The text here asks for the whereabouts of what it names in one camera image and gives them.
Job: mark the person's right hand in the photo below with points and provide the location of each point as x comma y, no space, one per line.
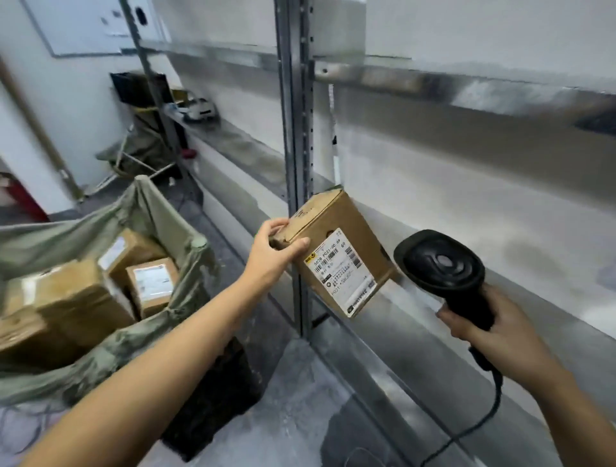
515,341

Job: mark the metal shelving rack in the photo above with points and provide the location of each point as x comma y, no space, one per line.
433,86

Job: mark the black barcode scanner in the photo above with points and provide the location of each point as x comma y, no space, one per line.
438,262

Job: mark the marker scrawl label cardboard box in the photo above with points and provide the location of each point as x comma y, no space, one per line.
14,298

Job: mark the person's left forearm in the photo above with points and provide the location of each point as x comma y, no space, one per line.
135,385

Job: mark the long wooden batten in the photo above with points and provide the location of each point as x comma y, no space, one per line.
38,134

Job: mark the yellow corner label cardboard box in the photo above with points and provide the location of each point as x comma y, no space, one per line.
337,211

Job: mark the person's right forearm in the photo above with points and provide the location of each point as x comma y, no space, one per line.
577,414

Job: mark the person's left hand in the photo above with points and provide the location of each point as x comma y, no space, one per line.
267,260

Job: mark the black plastic crate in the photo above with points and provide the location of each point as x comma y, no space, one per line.
130,89
212,404

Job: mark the large taped cardboard box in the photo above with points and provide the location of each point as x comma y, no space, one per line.
82,298

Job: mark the white VR headset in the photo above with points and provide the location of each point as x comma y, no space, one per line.
199,110

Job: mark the white wall board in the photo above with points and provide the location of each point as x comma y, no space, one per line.
72,24

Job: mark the white metal folding frame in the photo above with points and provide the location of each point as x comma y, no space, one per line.
139,162

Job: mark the blue header label cardboard box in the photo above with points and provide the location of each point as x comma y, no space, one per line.
135,247

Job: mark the small black device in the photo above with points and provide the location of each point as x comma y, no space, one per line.
141,14

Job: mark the small red object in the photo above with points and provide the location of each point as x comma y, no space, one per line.
188,154

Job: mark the yellow wooden stand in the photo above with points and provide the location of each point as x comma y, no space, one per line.
144,109

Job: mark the brown cardboard box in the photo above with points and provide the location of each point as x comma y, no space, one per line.
179,95

